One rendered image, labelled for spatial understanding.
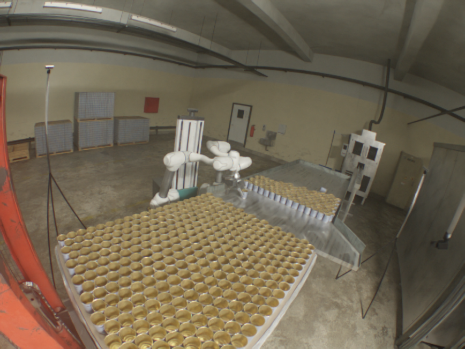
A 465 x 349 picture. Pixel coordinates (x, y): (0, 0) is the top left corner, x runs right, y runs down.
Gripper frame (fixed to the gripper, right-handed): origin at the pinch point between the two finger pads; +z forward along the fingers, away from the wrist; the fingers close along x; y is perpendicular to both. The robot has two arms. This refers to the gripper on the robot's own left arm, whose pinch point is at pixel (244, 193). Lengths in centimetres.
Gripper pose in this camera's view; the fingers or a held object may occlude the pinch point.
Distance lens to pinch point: 208.7
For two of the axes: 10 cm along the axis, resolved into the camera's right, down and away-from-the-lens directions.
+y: 6.7, -4.3, -6.1
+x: 6.0, -1.7, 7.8
